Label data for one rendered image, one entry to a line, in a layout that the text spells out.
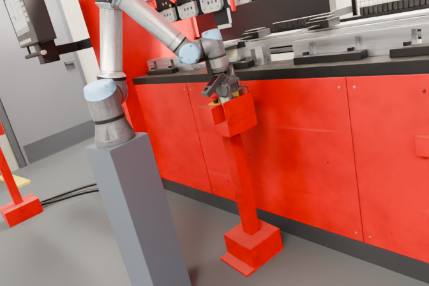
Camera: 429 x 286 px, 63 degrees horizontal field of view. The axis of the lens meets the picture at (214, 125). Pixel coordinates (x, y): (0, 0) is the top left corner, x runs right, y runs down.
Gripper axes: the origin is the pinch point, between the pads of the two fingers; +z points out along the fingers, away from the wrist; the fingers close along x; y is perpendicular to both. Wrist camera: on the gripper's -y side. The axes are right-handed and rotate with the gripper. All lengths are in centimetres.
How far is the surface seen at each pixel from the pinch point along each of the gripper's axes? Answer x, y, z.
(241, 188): 2.1, -3.7, 36.0
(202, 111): 11.8, -5.7, -2.6
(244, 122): -4.9, 2.5, 4.7
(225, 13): 30, 36, -38
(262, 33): 29, 57, -22
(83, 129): 356, 18, 60
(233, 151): 2.1, -2.1, 17.8
